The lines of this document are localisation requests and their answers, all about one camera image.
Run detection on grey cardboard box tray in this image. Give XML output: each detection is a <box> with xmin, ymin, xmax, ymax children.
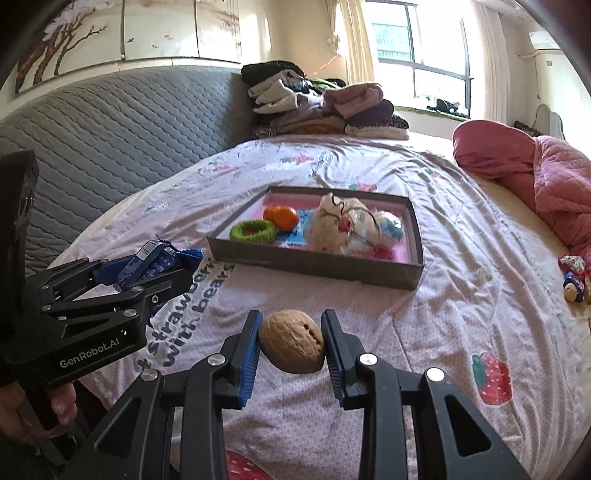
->
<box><xmin>205</xmin><ymin>185</ymin><xmax>426</xmax><ymax>291</ymax></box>

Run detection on pink quilt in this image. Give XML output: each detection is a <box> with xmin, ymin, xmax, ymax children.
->
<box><xmin>451</xmin><ymin>119</ymin><xmax>591</xmax><ymax>264</ymax></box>

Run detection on dark clothes on sill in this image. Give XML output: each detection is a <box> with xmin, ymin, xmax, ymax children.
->
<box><xmin>427</xmin><ymin>98</ymin><xmax>469</xmax><ymax>116</ymax></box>

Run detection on strawberry printed bed sheet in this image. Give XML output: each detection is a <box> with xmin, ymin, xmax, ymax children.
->
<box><xmin>46</xmin><ymin>136</ymin><xmax>591</xmax><ymax>480</ymax></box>

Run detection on blue snack packet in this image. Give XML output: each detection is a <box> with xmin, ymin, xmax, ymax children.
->
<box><xmin>92</xmin><ymin>237</ymin><xmax>204</xmax><ymax>289</ymax></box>

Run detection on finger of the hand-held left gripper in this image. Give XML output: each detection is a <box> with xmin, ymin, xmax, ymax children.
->
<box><xmin>25</xmin><ymin>257</ymin><xmax>121</xmax><ymax>303</ymax></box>
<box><xmin>39</xmin><ymin>266</ymin><xmax>195</xmax><ymax>341</ymax></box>

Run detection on white air conditioner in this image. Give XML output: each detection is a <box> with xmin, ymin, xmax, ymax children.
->
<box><xmin>526</xmin><ymin>30</ymin><xmax>561</xmax><ymax>51</ymax></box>

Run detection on cream drawstring pouch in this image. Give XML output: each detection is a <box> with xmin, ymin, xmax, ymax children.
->
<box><xmin>302</xmin><ymin>193</ymin><xmax>358</xmax><ymax>254</ymax></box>

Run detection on grey quilted headboard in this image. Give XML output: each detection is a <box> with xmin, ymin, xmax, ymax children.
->
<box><xmin>0</xmin><ymin>67</ymin><xmax>259</xmax><ymax>278</ymax></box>

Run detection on green knitted ring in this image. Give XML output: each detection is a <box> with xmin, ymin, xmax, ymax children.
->
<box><xmin>229</xmin><ymin>219</ymin><xmax>278</xmax><ymax>243</ymax></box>

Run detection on clear plastic bag of sweets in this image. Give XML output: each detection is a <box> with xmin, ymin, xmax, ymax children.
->
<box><xmin>339</xmin><ymin>208</ymin><xmax>384</xmax><ymax>254</ymax></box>

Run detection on blue white wrapped item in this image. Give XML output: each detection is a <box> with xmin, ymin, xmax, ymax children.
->
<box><xmin>376</xmin><ymin>211</ymin><xmax>406</xmax><ymax>243</ymax></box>

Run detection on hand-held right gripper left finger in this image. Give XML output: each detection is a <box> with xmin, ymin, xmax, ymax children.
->
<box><xmin>60</xmin><ymin>309</ymin><xmax>265</xmax><ymax>480</ymax></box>

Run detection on floral wall painting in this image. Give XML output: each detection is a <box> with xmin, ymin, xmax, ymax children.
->
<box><xmin>14</xmin><ymin>0</ymin><xmax>243</xmax><ymax>95</ymax></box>

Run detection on pile of folded clothes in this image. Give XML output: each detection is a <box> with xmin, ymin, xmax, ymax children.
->
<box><xmin>241</xmin><ymin>60</ymin><xmax>411</xmax><ymax>141</ymax></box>

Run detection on small colourful toy figure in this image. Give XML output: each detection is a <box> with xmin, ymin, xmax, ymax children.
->
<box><xmin>558</xmin><ymin>254</ymin><xmax>589</xmax><ymax>304</ymax></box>

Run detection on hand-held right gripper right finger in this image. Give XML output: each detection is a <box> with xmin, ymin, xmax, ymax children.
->
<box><xmin>321</xmin><ymin>308</ymin><xmax>532</xmax><ymax>480</ymax></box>

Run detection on brown walnut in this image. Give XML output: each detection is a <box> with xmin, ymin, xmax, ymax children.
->
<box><xmin>257</xmin><ymin>310</ymin><xmax>325</xmax><ymax>374</ymax></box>

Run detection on beige under sheet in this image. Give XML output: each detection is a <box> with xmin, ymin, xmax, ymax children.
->
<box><xmin>409</xmin><ymin>131</ymin><xmax>559</xmax><ymax>241</ymax></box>

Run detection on mandarin orange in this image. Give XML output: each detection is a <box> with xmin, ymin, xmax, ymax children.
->
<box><xmin>263</xmin><ymin>203</ymin><xmax>300</xmax><ymax>232</ymax></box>

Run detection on blue booklet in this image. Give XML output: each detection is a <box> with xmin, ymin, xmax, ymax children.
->
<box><xmin>274</xmin><ymin>209</ymin><xmax>319</xmax><ymax>247</ymax></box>

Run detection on window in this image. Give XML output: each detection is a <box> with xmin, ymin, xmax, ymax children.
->
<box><xmin>365</xmin><ymin>0</ymin><xmax>476</xmax><ymax>116</ymax></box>

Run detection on person's left hand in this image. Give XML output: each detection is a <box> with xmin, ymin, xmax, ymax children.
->
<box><xmin>0</xmin><ymin>382</ymin><xmax>79</xmax><ymax>446</ymax></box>

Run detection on cream curtain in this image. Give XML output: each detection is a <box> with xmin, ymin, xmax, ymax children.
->
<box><xmin>471</xmin><ymin>0</ymin><xmax>518</xmax><ymax>125</ymax></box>
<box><xmin>335</xmin><ymin>0</ymin><xmax>375</xmax><ymax>86</ymax></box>

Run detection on white arched mirror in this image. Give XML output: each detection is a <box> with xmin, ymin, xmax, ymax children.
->
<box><xmin>533</xmin><ymin>104</ymin><xmax>565</xmax><ymax>139</ymax></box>

